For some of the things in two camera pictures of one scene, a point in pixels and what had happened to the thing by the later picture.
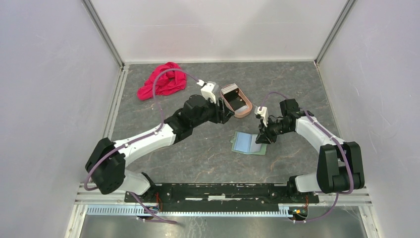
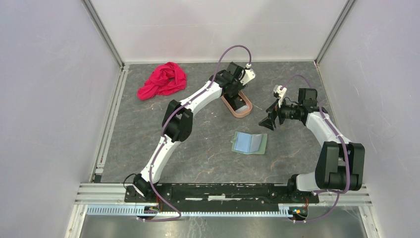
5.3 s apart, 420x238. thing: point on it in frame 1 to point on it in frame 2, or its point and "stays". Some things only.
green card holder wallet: [244, 143] stays
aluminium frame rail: [114, 204] stays
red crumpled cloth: [168, 82] stays
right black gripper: [262, 138] to [268, 122]
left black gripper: [222, 113] to [234, 92]
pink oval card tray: [236, 114] stays
